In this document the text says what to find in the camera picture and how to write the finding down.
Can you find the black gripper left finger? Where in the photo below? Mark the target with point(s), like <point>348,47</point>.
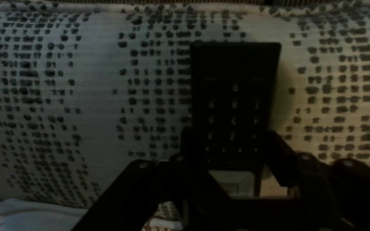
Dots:
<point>141,200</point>

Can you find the large white black-dotted pillow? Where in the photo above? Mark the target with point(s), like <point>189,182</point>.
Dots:
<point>86,84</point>

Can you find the black remote control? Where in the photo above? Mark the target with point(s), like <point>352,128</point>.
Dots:
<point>237,77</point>

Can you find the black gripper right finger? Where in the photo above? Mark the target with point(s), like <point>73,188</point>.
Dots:
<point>334,196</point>

